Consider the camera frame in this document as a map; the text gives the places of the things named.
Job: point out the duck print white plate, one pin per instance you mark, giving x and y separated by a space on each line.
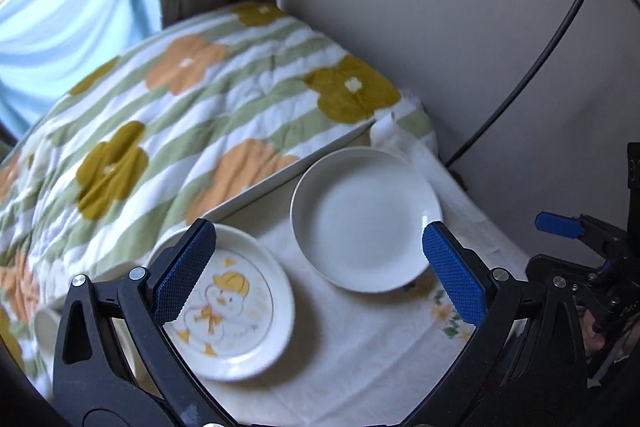
240 307

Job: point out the plain white plate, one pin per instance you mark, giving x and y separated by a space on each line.
360 217

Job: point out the floral striped blanket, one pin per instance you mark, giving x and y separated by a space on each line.
175 117

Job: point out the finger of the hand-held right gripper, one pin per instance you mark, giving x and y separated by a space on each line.
556 224
565 268

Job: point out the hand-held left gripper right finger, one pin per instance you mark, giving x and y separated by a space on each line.
452 277

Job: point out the white bowl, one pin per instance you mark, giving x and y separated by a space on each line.
47 329

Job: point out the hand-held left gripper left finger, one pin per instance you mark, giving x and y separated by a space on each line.
184 274

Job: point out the white flower print tablecloth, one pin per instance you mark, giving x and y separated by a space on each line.
350 357

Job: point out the white fabric blanket label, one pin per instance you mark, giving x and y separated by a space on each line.
385 129

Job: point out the light blue curtain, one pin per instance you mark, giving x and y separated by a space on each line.
75 17

